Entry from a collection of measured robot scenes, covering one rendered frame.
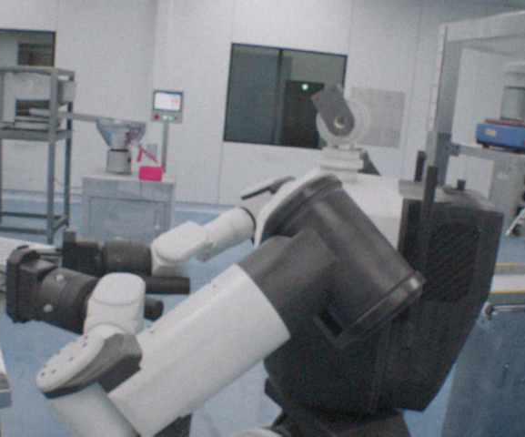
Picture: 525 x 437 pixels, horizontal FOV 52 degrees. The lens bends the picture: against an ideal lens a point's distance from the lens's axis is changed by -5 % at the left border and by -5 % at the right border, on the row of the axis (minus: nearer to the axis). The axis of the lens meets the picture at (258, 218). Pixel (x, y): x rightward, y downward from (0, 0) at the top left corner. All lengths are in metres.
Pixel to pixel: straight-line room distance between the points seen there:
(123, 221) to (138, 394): 3.43
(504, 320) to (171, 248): 1.10
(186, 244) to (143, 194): 2.83
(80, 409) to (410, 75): 6.68
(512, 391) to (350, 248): 1.55
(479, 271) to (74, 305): 0.54
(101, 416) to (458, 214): 0.45
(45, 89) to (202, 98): 2.38
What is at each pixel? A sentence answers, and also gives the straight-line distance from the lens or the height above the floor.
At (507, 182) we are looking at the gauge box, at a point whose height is 1.21.
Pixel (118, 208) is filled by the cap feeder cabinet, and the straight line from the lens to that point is 3.89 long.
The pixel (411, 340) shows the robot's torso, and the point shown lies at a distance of 0.72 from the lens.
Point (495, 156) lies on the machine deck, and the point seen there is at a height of 1.27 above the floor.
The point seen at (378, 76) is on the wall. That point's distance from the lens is 6.91.
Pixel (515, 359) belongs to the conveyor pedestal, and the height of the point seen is 0.63.
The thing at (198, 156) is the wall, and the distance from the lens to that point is 6.63.
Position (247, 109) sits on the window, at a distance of 6.62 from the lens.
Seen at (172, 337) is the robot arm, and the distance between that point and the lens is 0.50.
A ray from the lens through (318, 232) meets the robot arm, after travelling 0.52.
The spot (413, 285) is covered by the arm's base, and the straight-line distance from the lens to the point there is 0.53.
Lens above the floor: 1.35
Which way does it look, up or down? 12 degrees down
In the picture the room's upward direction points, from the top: 5 degrees clockwise
